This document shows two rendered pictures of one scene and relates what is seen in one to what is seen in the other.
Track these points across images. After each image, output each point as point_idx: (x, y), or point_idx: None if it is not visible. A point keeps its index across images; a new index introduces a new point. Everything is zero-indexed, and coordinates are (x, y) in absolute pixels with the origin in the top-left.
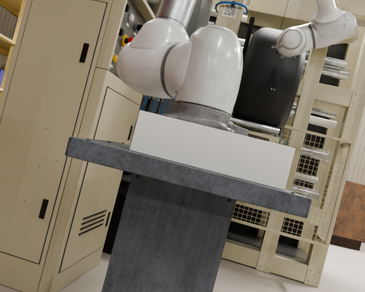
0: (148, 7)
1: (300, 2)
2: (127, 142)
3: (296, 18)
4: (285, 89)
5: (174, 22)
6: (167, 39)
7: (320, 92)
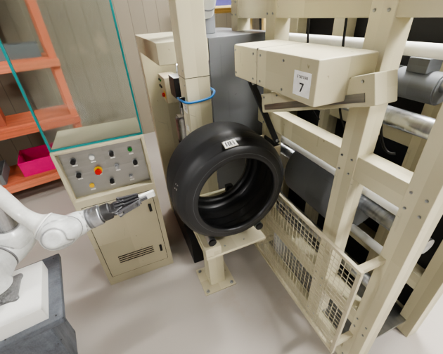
0: (99, 146)
1: (266, 60)
2: (152, 212)
3: (266, 88)
4: (180, 218)
5: None
6: None
7: (358, 172)
